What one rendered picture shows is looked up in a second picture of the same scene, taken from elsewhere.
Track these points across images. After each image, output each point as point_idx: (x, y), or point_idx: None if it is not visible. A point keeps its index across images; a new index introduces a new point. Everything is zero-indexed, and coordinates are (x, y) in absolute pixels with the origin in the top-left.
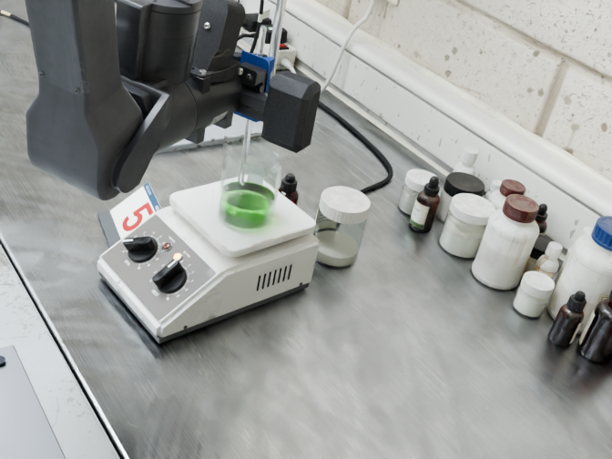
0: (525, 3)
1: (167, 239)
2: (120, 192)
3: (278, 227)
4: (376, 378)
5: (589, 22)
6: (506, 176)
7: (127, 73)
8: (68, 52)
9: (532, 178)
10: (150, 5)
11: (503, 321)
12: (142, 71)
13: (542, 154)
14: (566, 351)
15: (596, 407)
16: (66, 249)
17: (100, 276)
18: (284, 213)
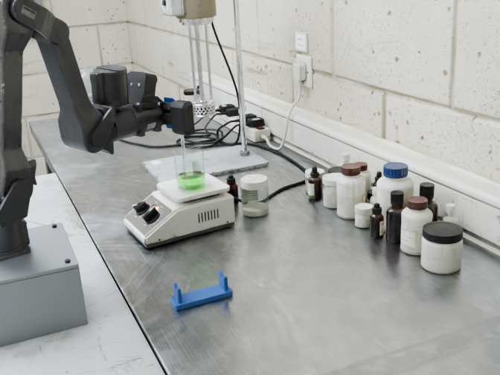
0: (361, 67)
1: (154, 203)
2: None
3: (207, 189)
4: (256, 254)
5: (388, 67)
6: (368, 164)
7: (97, 102)
8: (64, 88)
9: (378, 161)
10: (101, 73)
11: (344, 231)
12: (104, 101)
13: (382, 146)
14: (377, 240)
15: (382, 259)
16: (113, 221)
17: (126, 229)
18: (213, 184)
